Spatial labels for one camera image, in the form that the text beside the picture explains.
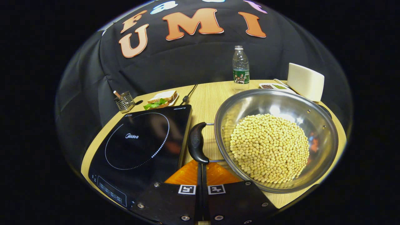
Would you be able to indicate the sandwich with lettuce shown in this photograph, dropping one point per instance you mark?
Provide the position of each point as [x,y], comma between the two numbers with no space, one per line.
[162,97]

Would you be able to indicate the white divided dish of beans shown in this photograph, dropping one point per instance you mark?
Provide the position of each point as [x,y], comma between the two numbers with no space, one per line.
[272,86]

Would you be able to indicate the black induction cooktop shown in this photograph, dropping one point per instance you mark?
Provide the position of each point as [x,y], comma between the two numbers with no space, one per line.
[140,147]

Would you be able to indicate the pile of soybeans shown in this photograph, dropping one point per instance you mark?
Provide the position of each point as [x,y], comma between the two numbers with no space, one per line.
[268,150]

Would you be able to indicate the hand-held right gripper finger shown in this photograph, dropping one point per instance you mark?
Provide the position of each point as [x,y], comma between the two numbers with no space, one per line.
[199,187]
[204,187]

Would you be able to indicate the white toaster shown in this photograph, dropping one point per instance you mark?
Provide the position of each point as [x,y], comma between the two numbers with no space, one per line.
[304,82]

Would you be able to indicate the clear plastic water bottle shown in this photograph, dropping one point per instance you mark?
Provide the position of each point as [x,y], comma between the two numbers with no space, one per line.
[241,67]

